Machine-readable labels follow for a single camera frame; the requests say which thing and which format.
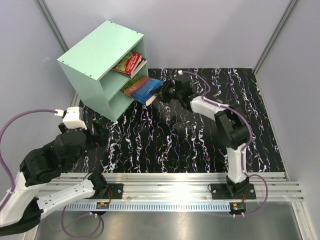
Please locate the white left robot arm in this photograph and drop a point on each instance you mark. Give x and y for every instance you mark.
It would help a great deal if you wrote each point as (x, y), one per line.
(23, 207)

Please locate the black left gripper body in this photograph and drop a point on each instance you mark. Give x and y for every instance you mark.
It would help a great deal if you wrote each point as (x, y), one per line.
(93, 141)

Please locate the white slotted cable duct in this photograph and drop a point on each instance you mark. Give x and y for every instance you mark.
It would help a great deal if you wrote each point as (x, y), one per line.
(132, 206)

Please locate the mint green wooden shelf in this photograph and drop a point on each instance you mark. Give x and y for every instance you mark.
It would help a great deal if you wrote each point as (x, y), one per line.
(89, 64)

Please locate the black marbled table mat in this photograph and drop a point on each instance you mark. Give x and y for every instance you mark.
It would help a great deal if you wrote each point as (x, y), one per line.
(165, 138)

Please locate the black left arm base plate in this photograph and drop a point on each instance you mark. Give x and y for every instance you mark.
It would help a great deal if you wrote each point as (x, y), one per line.
(116, 191)

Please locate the red paperback book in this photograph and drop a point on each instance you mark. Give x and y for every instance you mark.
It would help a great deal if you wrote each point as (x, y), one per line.
(128, 63)

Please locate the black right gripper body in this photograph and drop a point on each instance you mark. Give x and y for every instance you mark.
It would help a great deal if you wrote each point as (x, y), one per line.
(170, 92)

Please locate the purple treehouse book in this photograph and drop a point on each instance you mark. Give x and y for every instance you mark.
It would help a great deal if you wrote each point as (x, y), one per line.
(130, 83)

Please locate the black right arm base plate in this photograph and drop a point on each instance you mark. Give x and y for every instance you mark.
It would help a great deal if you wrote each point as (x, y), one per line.
(225, 191)

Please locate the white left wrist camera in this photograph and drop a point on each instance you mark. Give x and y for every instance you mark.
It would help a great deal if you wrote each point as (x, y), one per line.
(72, 117)

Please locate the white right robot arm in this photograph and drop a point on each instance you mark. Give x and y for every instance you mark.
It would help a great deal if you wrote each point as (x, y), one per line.
(233, 130)

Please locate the aluminium mounting rail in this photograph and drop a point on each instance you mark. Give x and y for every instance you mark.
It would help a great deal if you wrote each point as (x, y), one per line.
(194, 187)

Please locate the blue paperback book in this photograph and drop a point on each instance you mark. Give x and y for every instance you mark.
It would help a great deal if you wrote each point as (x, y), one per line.
(140, 91)

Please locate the black paperback book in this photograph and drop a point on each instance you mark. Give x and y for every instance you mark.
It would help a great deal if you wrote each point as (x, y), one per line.
(139, 67)

